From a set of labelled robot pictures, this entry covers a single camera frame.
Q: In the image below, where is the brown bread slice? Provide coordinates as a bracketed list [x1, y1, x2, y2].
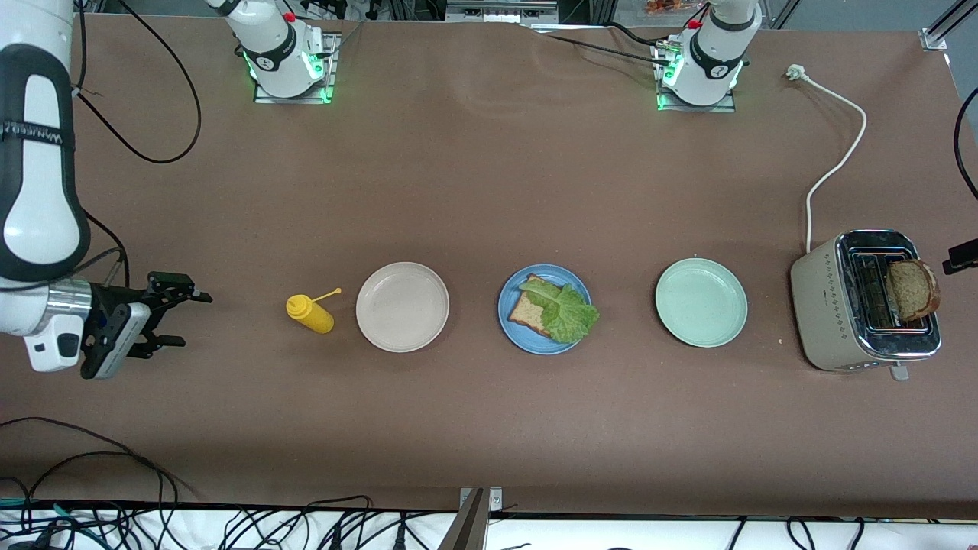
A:
[885, 260, 941, 322]
[507, 273, 566, 338]

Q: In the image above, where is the yellow squeeze bottle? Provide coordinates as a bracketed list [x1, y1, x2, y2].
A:
[286, 287, 343, 335]

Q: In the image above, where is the green lettuce leaf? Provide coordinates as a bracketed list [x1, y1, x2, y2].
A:
[519, 277, 601, 345]

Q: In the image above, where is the beige round plate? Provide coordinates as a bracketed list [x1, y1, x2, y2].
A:
[356, 262, 451, 354]

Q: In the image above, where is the light green round plate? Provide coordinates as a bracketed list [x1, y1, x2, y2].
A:
[655, 258, 749, 349]

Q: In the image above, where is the blue round plate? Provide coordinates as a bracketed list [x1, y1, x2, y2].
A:
[498, 264, 593, 356]

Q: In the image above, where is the beige chrome toaster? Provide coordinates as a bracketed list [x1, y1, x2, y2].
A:
[790, 229, 942, 381]

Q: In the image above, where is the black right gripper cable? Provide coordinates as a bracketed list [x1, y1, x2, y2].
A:
[76, 212, 131, 290]

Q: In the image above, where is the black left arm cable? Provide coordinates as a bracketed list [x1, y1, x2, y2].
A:
[953, 86, 978, 202]

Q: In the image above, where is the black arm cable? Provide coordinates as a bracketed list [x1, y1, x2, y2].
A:
[73, 0, 202, 165]
[953, 86, 978, 202]

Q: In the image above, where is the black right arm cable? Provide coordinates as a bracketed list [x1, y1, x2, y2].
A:
[73, 0, 202, 165]

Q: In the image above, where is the teal cable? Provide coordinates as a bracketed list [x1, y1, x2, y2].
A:
[0, 498, 104, 548]

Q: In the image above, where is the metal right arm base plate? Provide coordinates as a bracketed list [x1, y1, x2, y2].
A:
[252, 31, 342, 105]

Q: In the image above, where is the white toaster power cable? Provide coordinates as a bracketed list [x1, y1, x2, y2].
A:
[786, 64, 869, 254]

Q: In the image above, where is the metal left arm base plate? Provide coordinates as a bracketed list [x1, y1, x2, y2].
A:
[654, 38, 739, 114]

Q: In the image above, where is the dark metal mount post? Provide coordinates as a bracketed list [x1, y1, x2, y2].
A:
[437, 489, 490, 550]

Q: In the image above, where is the silver metal bracket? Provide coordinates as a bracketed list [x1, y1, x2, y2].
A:
[458, 487, 504, 511]

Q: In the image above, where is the aluminium frame profile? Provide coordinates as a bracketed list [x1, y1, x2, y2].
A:
[445, 0, 560, 25]

